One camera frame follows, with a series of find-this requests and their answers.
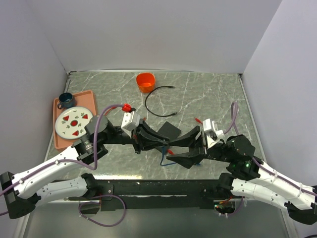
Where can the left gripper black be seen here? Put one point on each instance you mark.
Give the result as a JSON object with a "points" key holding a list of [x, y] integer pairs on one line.
{"points": [[145, 130]]}

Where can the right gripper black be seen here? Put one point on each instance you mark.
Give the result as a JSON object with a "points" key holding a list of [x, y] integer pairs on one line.
{"points": [[185, 159]]}

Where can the black network switch box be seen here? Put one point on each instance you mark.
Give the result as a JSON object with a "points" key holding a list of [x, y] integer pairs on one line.
{"points": [[169, 130]]}

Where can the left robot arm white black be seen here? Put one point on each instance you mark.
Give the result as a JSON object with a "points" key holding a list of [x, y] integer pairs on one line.
{"points": [[24, 191]]}

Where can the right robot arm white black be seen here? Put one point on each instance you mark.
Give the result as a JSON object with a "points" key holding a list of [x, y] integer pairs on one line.
{"points": [[247, 175]]}

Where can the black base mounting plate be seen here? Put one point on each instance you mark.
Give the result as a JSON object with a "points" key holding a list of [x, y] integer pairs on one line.
{"points": [[159, 194]]}

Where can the orange plastic cup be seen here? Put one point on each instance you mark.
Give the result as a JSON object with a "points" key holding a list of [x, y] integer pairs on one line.
{"points": [[145, 82]]}

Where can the pink plastic tray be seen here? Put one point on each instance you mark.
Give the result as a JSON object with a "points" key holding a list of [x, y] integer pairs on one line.
{"points": [[82, 99]]}

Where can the white plate watermelon pattern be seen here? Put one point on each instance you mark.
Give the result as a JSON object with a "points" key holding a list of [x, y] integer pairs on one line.
{"points": [[71, 123]]}

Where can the dark blue mug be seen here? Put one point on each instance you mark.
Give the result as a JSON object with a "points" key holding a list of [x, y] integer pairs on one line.
{"points": [[66, 101]]}

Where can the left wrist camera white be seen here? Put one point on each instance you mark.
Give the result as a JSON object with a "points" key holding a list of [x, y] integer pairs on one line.
{"points": [[130, 121]]}

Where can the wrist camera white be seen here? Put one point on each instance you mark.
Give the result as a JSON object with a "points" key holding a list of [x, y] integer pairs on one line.
{"points": [[212, 134], [130, 121]]}

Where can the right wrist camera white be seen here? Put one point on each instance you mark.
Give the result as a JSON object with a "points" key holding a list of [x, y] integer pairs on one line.
{"points": [[212, 134]]}

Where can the aluminium frame rail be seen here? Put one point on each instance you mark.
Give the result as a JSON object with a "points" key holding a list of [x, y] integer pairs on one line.
{"points": [[38, 185]]}

